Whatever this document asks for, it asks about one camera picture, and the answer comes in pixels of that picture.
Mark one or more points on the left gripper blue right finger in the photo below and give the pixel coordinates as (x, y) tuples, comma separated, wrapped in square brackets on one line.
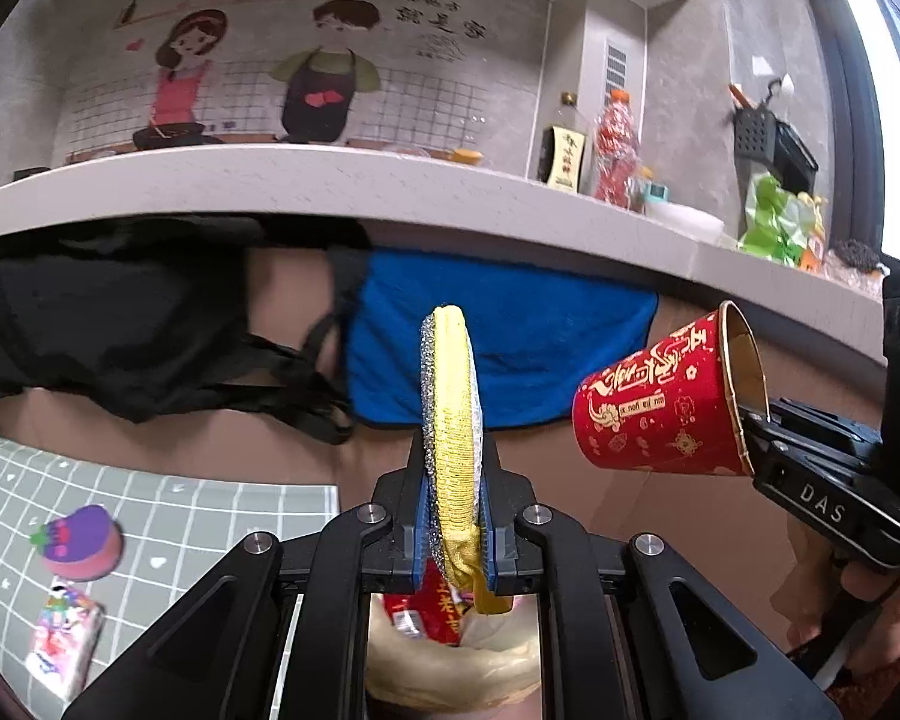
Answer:
[(490, 462)]

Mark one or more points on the oil bottle yellow label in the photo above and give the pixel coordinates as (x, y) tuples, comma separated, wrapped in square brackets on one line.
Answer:
[(563, 147)]

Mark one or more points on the green plastic bag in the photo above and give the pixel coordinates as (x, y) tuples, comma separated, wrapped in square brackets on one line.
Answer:
[(785, 227)]

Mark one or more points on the blue hanging towel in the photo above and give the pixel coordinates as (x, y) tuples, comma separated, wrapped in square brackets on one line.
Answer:
[(536, 334)]

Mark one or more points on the white kitchen countertop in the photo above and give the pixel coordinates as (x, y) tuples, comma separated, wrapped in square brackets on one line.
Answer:
[(427, 204)]

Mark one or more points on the red filled plastic bottle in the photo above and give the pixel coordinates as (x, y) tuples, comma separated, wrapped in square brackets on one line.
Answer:
[(615, 151)]

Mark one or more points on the red snack packet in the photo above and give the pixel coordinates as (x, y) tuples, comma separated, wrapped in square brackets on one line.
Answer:
[(433, 612)]

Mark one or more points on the yellow scouring pad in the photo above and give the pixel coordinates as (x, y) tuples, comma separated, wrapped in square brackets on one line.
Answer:
[(453, 438)]

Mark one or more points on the white bowl on counter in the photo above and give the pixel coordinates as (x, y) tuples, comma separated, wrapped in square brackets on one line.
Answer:
[(694, 223)]

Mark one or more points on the pink cartoon tissue pack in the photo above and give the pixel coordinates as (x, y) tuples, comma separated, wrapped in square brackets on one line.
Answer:
[(63, 640)]

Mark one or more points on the right forearm red sleeve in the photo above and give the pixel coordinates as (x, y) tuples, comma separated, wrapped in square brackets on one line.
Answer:
[(892, 666)]

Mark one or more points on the trash bin with yellow bag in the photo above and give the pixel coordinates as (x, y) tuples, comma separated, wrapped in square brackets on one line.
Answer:
[(498, 663)]

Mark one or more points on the cartoon wall sticker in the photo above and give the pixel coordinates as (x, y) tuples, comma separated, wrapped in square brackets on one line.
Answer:
[(386, 74)]

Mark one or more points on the purple eggplant sponge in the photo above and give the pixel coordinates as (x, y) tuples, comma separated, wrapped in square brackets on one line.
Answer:
[(85, 545)]

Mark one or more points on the person right hand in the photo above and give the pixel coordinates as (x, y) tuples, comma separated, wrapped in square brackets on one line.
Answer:
[(843, 617)]

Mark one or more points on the black hanging cloth bag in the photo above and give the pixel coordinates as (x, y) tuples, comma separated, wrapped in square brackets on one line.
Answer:
[(148, 317)]

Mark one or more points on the red paper cup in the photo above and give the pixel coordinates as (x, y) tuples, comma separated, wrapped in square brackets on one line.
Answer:
[(676, 407)]

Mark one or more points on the green grid table mat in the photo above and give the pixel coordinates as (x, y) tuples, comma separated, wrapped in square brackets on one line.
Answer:
[(174, 530)]

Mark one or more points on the black wall utensil rack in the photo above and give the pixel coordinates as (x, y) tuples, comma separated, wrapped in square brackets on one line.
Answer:
[(761, 137)]

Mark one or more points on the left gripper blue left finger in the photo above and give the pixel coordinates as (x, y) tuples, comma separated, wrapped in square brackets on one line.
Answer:
[(421, 527)]

